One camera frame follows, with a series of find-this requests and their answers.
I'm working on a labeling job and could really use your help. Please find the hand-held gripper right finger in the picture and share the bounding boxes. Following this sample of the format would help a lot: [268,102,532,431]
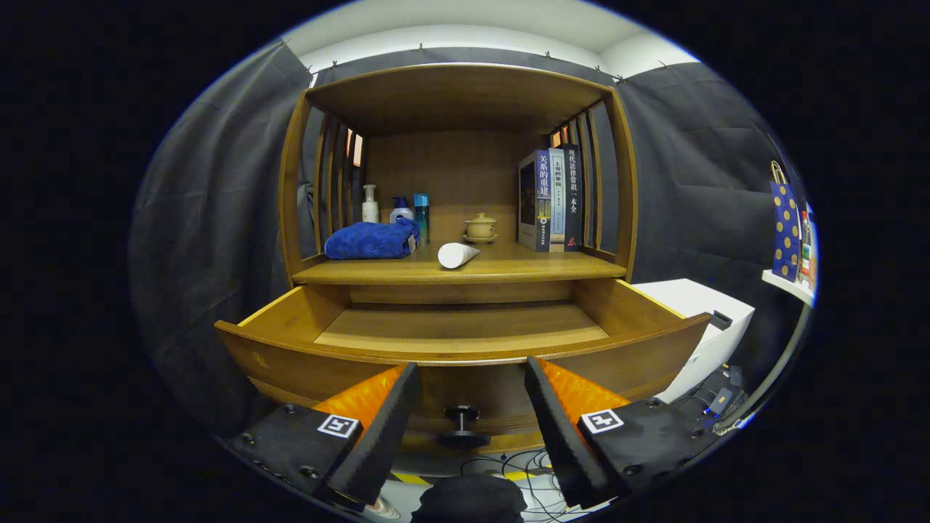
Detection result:
[523,356,727,511]

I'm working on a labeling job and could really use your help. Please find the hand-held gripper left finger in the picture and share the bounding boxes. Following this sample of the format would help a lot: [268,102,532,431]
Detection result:
[225,362,422,513]

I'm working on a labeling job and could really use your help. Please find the wooden drawer with black knob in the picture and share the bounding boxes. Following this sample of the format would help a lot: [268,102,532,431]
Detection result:
[214,278,713,455]

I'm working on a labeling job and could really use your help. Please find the white facial cleanser tube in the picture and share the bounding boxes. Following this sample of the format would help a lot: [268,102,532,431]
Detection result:
[437,242,481,270]

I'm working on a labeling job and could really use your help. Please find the white drawer cabinet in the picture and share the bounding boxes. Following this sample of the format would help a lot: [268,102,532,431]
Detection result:
[632,278,756,404]

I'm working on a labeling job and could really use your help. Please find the wooden countertop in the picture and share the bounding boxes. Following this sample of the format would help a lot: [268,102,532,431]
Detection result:
[292,240,628,285]

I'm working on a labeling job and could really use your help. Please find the wooden cabinet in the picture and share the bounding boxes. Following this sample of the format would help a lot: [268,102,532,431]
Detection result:
[278,62,640,306]

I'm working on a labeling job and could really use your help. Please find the black electronic equipment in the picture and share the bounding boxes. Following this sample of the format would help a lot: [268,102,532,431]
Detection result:
[672,363,749,429]

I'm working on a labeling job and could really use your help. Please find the folded blue towel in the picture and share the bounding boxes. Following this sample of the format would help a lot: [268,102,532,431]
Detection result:
[324,218,421,261]

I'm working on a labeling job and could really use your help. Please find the black book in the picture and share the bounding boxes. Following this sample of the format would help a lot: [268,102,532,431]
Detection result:
[560,144,584,252]

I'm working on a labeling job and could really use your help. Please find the light blue book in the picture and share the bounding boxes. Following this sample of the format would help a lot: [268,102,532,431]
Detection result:
[548,147,567,252]

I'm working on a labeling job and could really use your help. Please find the dark book with blue spine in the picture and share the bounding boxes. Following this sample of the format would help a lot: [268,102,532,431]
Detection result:
[518,150,551,253]

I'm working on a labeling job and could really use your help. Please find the white shelf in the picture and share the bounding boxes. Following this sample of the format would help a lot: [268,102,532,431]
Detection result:
[761,269,817,307]

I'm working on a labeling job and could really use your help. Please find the black backdrop cloth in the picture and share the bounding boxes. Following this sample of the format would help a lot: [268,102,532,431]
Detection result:
[129,40,807,437]

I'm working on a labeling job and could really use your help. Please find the blue gold-dotted gift bag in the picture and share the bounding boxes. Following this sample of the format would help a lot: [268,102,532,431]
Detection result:
[770,161,802,283]

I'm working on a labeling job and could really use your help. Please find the bottle with red label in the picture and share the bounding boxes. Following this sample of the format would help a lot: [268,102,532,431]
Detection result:
[799,209,814,285]

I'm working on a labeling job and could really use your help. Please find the black floor cables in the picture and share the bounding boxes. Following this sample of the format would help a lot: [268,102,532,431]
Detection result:
[458,447,582,518]

